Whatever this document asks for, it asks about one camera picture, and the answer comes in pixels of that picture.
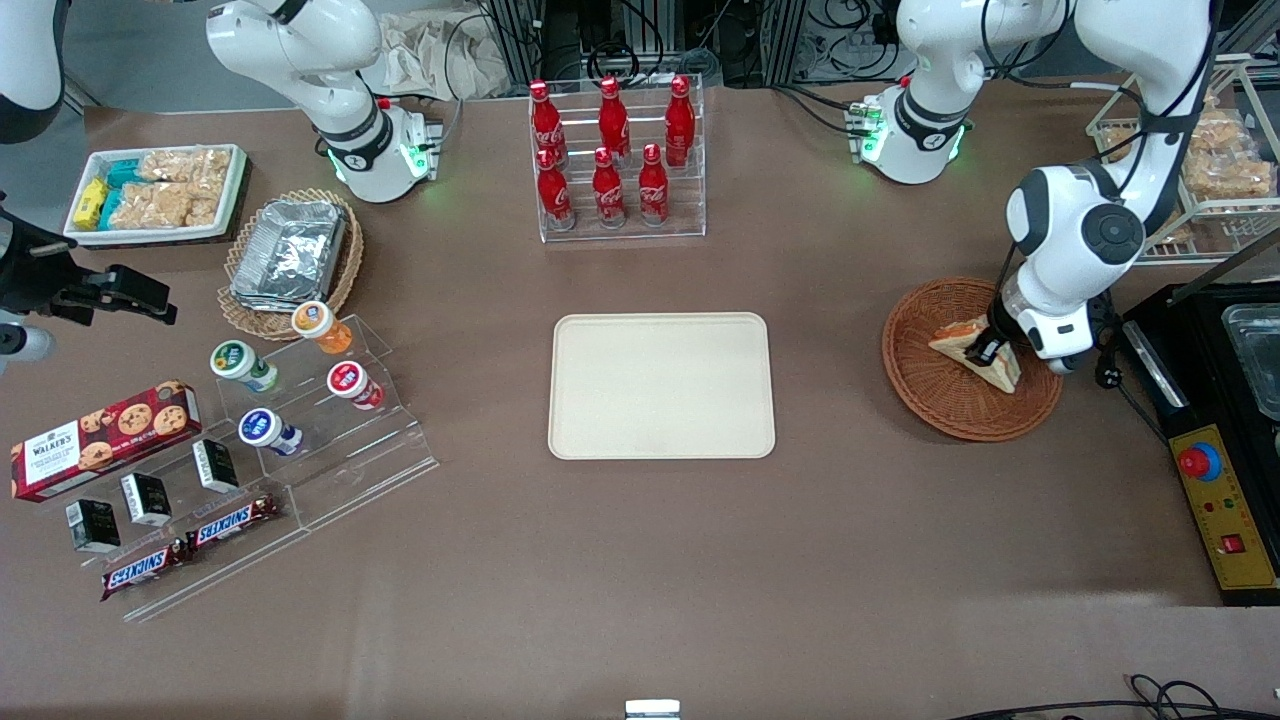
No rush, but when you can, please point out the red lid gum jar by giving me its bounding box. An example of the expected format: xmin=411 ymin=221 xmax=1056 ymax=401
xmin=326 ymin=361 xmax=386 ymax=412

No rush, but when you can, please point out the steel pan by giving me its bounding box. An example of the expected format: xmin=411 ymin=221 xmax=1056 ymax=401
xmin=1221 ymin=304 xmax=1280 ymax=422

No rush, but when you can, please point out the black base cable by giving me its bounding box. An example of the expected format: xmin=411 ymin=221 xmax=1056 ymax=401
xmin=768 ymin=82 xmax=864 ymax=138

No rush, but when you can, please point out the clear acrylic stepped stand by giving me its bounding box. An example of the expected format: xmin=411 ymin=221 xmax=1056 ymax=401
xmin=213 ymin=315 xmax=441 ymax=533
xmin=40 ymin=430 xmax=313 ymax=624

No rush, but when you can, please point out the black table edge cable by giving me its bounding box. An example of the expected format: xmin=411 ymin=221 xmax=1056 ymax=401
xmin=948 ymin=674 xmax=1280 ymax=720

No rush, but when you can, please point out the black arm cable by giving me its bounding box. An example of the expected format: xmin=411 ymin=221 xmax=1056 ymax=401
xmin=978 ymin=0 xmax=1224 ymax=323

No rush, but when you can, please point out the aluminium foil container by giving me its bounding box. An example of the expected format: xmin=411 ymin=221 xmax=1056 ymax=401
xmin=229 ymin=198 xmax=350 ymax=310

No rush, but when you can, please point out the white wire basket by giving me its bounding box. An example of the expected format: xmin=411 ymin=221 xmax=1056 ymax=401
xmin=1086 ymin=54 xmax=1280 ymax=267

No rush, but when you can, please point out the clear rice cracker pack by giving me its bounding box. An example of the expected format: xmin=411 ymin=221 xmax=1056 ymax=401
xmin=114 ymin=181 xmax=224 ymax=230
xmin=139 ymin=148 xmax=234 ymax=188

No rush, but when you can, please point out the black countertop appliance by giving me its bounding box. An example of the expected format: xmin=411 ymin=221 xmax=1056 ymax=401
xmin=1120 ymin=283 xmax=1280 ymax=608

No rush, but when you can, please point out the beige cloth bag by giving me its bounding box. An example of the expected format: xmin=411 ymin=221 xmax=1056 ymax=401
xmin=358 ymin=8 xmax=512 ymax=102

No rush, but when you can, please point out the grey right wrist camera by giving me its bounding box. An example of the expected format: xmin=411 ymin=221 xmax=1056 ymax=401
xmin=0 ymin=324 xmax=57 ymax=367

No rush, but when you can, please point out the blue lid gum jar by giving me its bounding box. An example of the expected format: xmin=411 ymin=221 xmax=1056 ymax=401
xmin=237 ymin=408 xmax=305 ymax=458

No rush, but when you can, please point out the Snickers chocolate bar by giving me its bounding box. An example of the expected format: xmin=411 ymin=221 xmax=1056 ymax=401
xmin=99 ymin=540 xmax=192 ymax=603
xmin=184 ymin=493 xmax=282 ymax=554

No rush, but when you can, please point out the light oval wicker basket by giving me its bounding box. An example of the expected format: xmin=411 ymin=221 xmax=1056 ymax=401
xmin=217 ymin=188 xmax=365 ymax=342

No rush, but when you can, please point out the yellow snack pack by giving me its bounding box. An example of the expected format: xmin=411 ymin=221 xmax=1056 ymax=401
xmin=74 ymin=178 xmax=110 ymax=232

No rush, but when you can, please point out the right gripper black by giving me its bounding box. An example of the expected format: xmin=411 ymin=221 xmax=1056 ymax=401
xmin=0 ymin=195 xmax=180 ymax=327

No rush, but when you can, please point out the clear acrylic bottle rack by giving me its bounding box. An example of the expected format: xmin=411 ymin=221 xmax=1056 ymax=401
xmin=528 ymin=74 xmax=707 ymax=244

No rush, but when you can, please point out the black cable with plug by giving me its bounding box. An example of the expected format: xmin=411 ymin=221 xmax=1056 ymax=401
xmin=1090 ymin=298 xmax=1172 ymax=442

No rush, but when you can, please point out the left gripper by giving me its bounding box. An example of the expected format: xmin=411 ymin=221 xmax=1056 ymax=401
xmin=962 ymin=294 xmax=1092 ymax=368

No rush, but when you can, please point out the triangular sandwich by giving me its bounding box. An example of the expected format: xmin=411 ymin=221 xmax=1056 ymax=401
xmin=928 ymin=318 xmax=1023 ymax=394

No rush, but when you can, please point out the red Walkers cookie box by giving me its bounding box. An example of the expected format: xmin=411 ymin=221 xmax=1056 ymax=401
xmin=10 ymin=380 xmax=203 ymax=504

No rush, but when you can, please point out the orange lid gum jar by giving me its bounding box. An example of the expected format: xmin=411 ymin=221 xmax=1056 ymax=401
xmin=291 ymin=301 xmax=355 ymax=357

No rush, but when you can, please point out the green lid gum jar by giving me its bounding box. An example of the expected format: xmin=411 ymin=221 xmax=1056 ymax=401
xmin=209 ymin=340 xmax=282 ymax=394

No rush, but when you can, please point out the yellow emergency stop control box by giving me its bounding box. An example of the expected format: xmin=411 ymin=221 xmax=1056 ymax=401
xmin=1167 ymin=424 xmax=1280 ymax=594

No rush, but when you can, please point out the black equipment rack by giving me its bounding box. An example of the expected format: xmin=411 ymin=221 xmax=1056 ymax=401
xmin=478 ymin=0 xmax=901 ymax=97

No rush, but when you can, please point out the beige plastic tray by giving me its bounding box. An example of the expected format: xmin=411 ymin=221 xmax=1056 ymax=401
xmin=548 ymin=312 xmax=777 ymax=461

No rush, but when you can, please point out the red cola bottle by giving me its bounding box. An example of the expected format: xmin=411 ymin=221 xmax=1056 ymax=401
xmin=597 ymin=77 xmax=632 ymax=167
xmin=591 ymin=147 xmax=627 ymax=230
xmin=529 ymin=80 xmax=567 ymax=167
xmin=664 ymin=75 xmax=697 ymax=169
xmin=637 ymin=143 xmax=672 ymax=228
xmin=537 ymin=148 xmax=577 ymax=232

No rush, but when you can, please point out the brown round wicker basket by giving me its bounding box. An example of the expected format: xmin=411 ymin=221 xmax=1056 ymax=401
xmin=881 ymin=277 xmax=1065 ymax=443

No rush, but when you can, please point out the white rectangular snack tray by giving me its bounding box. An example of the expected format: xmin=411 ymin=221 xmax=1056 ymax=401
xmin=63 ymin=144 xmax=250 ymax=248

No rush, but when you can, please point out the small black box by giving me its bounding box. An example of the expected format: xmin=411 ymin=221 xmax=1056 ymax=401
xmin=119 ymin=472 xmax=174 ymax=528
xmin=65 ymin=498 xmax=123 ymax=555
xmin=191 ymin=438 xmax=242 ymax=495

